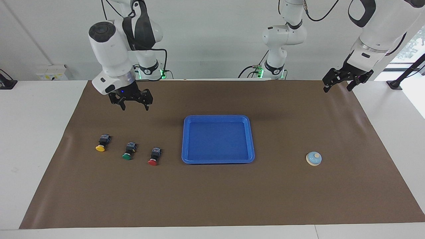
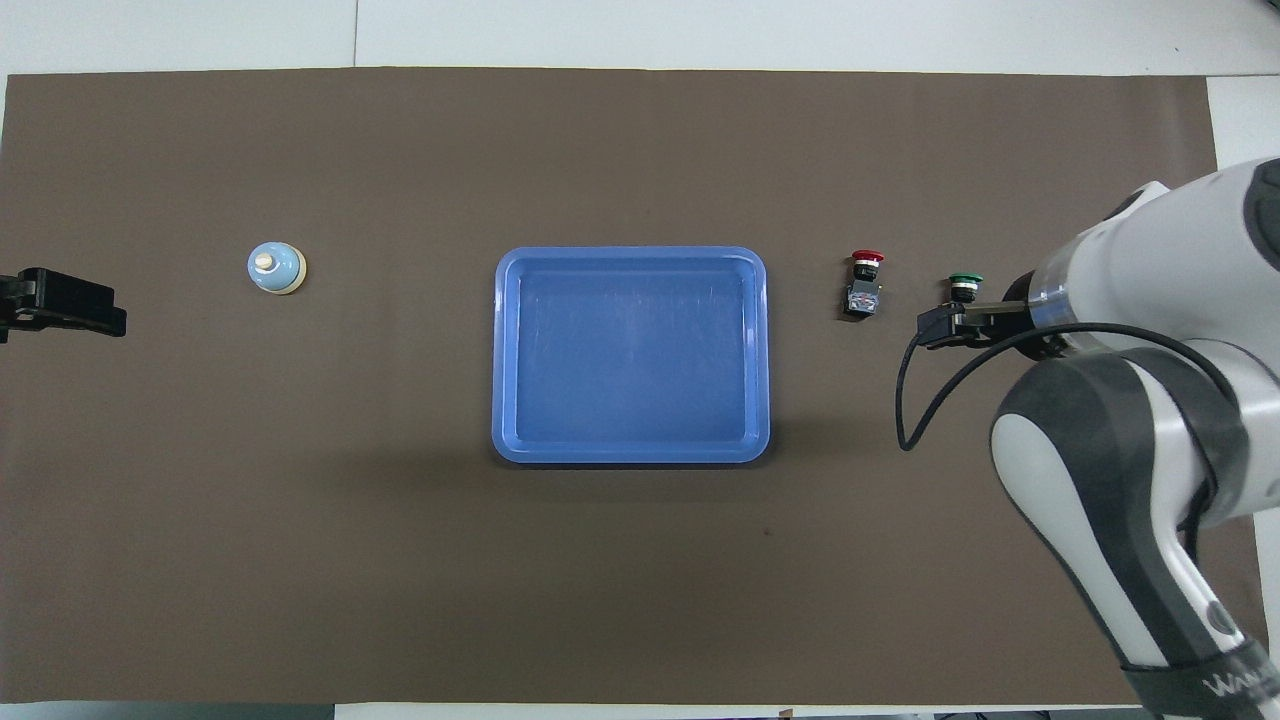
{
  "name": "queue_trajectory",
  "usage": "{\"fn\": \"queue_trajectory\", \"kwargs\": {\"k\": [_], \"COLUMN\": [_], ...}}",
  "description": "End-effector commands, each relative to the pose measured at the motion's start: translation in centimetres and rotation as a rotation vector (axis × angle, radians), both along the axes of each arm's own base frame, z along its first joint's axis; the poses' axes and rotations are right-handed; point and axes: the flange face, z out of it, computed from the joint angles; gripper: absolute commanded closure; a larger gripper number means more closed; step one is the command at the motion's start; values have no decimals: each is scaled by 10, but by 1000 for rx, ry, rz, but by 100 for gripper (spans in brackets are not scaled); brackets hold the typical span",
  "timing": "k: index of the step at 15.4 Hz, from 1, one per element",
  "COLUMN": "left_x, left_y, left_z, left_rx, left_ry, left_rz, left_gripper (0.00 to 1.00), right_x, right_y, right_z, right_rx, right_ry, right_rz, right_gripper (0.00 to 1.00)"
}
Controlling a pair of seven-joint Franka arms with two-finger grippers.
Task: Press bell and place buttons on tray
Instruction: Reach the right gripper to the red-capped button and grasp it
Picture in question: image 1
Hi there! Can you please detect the yellow push button switch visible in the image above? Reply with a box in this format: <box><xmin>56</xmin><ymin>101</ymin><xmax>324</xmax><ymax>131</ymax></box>
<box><xmin>95</xmin><ymin>134</ymin><xmax>112</xmax><ymax>152</ymax></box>

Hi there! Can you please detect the green push button switch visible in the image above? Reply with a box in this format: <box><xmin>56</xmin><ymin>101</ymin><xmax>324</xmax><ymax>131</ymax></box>
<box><xmin>122</xmin><ymin>142</ymin><xmax>138</xmax><ymax>161</ymax></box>

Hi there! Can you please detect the red push button switch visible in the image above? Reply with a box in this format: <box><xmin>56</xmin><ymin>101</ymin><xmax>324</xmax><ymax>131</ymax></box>
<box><xmin>148</xmin><ymin>147</ymin><xmax>162</xmax><ymax>166</ymax></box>

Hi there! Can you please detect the light blue service bell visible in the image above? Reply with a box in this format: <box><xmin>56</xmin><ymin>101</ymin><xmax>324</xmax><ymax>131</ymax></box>
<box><xmin>306</xmin><ymin>151</ymin><xmax>322</xmax><ymax>167</ymax></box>

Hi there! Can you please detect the blue plastic tray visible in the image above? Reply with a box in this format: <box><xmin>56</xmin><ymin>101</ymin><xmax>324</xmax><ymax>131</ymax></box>
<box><xmin>181</xmin><ymin>115</ymin><xmax>255</xmax><ymax>165</ymax></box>

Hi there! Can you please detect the window with greenery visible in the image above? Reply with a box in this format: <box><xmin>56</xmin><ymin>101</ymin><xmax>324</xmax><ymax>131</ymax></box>
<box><xmin>388</xmin><ymin>28</ymin><xmax>425</xmax><ymax>72</ymax></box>

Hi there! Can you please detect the brown table mat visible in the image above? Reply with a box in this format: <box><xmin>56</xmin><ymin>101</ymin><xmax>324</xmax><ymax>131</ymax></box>
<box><xmin>19</xmin><ymin>80</ymin><xmax>425</xmax><ymax>229</ymax></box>

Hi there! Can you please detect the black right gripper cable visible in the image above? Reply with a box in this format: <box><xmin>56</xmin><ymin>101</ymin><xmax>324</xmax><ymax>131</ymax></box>
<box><xmin>123</xmin><ymin>0</ymin><xmax>167</xmax><ymax>80</ymax></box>

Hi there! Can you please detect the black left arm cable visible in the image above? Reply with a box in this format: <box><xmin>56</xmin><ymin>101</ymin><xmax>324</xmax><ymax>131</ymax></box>
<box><xmin>304</xmin><ymin>0</ymin><xmax>341</xmax><ymax>22</ymax></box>

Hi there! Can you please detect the white wall outlet box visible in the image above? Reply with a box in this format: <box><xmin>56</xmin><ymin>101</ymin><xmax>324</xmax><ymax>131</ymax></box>
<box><xmin>35</xmin><ymin>65</ymin><xmax>68</xmax><ymax>81</ymax></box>

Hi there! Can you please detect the black left base cable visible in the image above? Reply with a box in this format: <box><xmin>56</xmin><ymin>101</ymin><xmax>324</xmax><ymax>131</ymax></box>
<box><xmin>238</xmin><ymin>50</ymin><xmax>269</xmax><ymax>79</ymax></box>

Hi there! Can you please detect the black mount bracket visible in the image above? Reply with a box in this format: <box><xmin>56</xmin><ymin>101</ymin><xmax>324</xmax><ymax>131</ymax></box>
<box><xmin>0</xmin><ymin>69</ymin><xmax>18</xmax><ymax>90</ymax></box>

